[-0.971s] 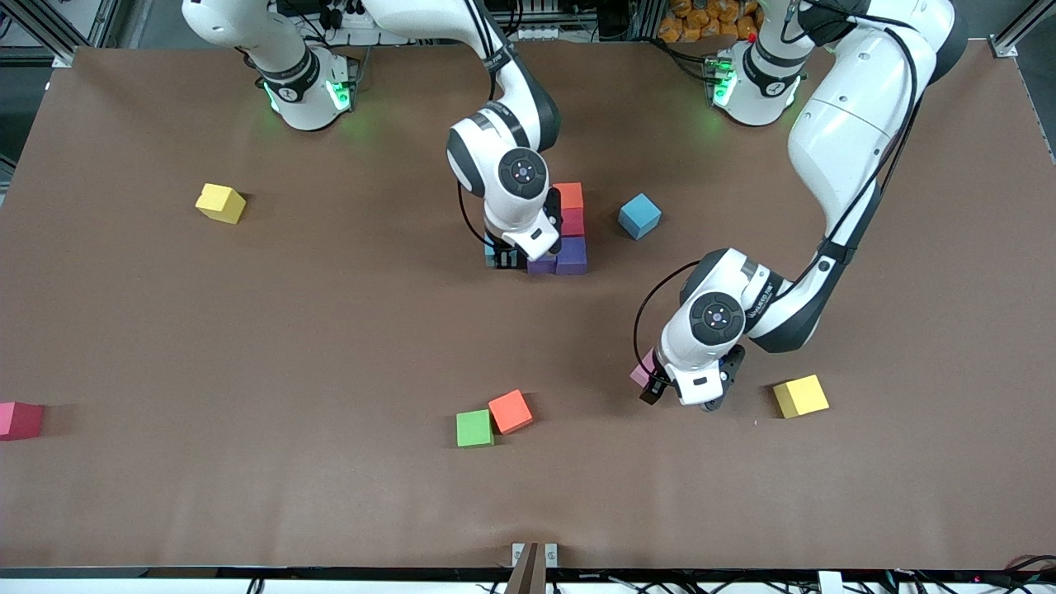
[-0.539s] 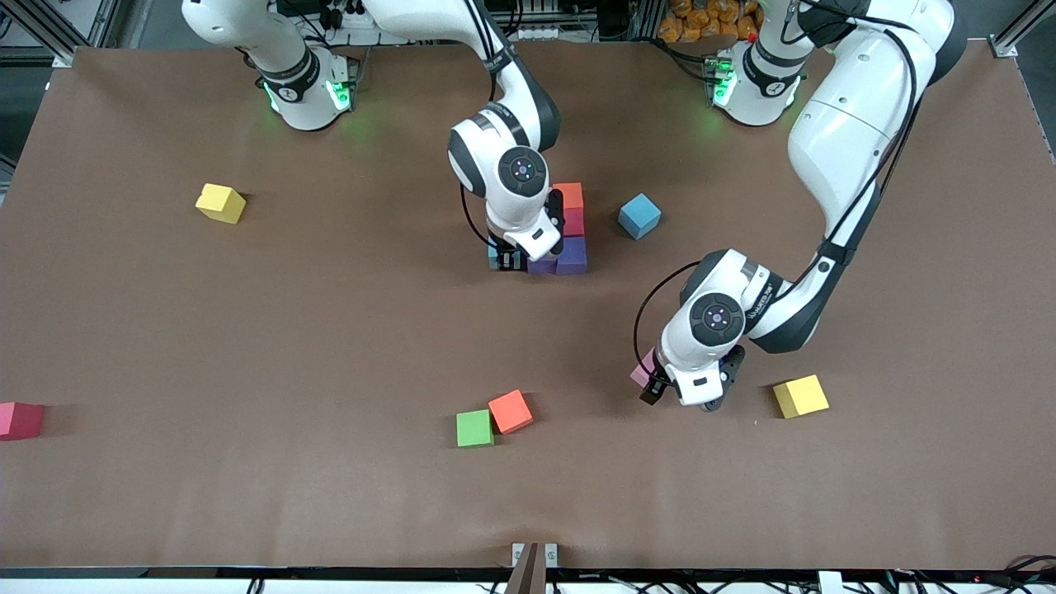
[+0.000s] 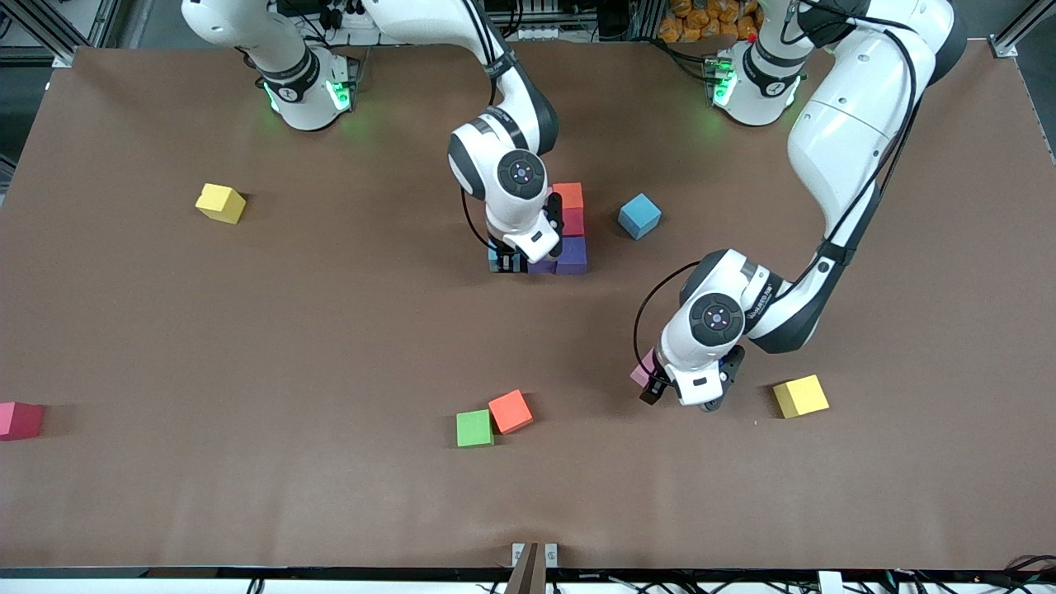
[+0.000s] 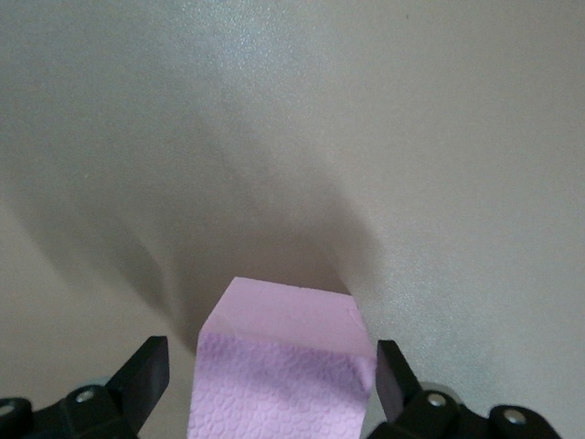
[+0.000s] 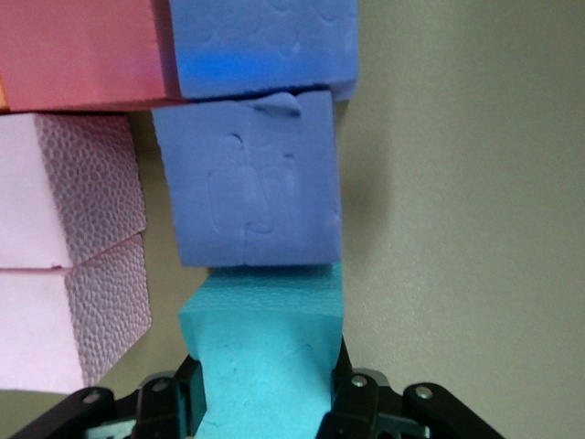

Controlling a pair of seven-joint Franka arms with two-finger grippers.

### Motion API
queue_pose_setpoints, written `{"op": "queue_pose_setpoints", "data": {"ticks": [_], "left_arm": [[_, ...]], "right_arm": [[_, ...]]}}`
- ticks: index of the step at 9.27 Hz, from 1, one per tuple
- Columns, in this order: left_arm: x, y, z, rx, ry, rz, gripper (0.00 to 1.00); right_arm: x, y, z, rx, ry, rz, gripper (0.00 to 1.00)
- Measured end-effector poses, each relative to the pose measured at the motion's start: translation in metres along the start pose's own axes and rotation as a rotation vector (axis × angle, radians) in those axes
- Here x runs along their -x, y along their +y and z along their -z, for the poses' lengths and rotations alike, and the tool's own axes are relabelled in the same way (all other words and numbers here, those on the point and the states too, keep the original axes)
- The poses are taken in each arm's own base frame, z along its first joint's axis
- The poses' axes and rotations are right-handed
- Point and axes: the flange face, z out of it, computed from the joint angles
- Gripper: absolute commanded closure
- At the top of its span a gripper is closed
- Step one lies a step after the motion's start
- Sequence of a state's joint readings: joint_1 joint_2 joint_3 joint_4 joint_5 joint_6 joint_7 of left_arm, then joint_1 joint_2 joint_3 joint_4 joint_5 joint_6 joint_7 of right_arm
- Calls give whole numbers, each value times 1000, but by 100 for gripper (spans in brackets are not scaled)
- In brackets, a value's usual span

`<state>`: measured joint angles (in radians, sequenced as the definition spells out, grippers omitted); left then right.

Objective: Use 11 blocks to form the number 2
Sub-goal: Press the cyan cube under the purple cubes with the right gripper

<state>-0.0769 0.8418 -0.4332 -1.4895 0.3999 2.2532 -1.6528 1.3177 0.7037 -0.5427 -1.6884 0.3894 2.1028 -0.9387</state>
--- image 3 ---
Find yellow foam cube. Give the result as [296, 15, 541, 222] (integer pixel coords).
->
[772, 374, 831, 420]
[195, 183, 248, 225]

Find brown wooden strip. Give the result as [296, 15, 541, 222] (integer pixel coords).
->
[504, 542, 549, 594]

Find brown paper table cover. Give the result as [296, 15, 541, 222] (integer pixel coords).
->
[0, 40, 1056, 572]

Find white power strip with plugs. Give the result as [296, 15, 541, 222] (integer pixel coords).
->
[318, 0, 389, 46]

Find tangled black cables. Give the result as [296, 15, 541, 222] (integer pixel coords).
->
[487, 557, 1056, 594]

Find green foam cube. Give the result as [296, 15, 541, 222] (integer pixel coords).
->
[455, 409, 496, 449]

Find aluminium frame rail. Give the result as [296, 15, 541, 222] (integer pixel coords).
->
[0, 0, 125, 60]
[994, 0, 1056, 50]

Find bag of orange items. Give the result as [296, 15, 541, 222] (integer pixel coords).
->
[658, 0, 764, 44]

